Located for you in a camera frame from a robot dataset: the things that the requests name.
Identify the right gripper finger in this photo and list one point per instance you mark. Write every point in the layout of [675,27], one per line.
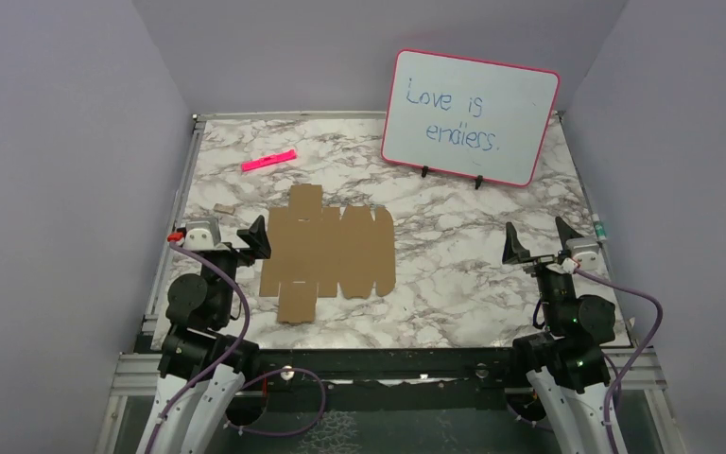
[514,252]
[570,239]

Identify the small tan cardboard scrap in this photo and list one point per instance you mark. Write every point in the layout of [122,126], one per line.
[223,209]

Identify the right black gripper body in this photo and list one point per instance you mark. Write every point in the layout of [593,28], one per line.
[545,273]

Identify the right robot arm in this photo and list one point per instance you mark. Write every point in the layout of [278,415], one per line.
[563,362]

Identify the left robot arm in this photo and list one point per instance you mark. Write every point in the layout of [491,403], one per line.
[205,357]

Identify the brown cardboard box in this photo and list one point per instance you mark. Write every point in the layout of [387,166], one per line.
[321,251]

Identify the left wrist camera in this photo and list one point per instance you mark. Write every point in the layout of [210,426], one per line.
[201,234]

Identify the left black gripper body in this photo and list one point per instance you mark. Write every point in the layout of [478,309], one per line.
[232,259]

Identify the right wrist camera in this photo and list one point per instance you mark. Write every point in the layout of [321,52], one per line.
[585,251]

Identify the pink framed whiteboard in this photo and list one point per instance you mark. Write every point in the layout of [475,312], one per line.
[467,117]

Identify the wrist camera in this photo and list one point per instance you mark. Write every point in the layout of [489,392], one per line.
[585,251]
[201,234]

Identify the green white small bottle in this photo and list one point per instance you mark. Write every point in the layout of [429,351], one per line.
[598,227]

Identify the pink marker pen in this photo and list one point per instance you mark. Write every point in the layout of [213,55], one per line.
[269,160]

